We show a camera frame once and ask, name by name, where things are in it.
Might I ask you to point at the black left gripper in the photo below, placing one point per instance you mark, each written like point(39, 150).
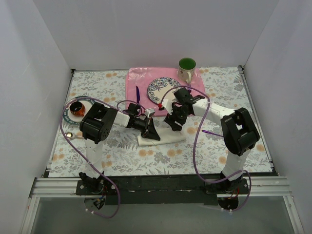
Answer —
point(147, 127)

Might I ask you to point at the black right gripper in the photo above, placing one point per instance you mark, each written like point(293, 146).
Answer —
point(176, 114)

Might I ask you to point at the white cloth napkin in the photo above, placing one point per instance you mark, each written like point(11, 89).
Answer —
point(167, 136)

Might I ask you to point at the purple spoon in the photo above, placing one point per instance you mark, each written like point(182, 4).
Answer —
point(208, 132)

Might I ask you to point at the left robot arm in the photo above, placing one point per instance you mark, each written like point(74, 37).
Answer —
point(96, 126)

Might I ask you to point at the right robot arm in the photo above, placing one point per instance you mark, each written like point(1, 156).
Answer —
point(239, 132)

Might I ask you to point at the cream mug green inside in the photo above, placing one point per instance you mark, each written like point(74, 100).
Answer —
point(186, 69)

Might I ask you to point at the purple fork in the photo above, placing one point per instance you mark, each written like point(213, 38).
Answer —
point(189, 86)

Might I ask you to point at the blue floral plate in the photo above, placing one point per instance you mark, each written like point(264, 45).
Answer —
point(158, 87)

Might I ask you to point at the floral patterned tablecloth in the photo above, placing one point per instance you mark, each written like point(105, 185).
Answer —
point(200, 151)

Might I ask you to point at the purple knife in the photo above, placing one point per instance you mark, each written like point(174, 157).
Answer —
point(137, 95)

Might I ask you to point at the pink satin placemat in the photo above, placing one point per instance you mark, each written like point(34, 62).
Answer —
point(141, 77)

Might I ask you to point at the orange brown small cup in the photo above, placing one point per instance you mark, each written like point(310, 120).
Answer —
point(77, 109)

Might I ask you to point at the teal rimmed saucer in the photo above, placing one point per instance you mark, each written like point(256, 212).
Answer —
point(88, 103)

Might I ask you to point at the rose gold spoon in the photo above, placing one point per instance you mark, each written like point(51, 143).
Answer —
point(72, 136)

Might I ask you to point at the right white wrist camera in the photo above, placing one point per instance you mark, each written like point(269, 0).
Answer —
point(166, 104)

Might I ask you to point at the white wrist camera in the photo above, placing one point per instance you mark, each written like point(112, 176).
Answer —
point(149, 112)
point(166, 104)

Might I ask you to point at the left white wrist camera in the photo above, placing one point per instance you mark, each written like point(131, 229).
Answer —
point(149, 112)

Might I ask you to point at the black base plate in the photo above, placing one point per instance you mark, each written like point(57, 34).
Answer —
point(157, 189)

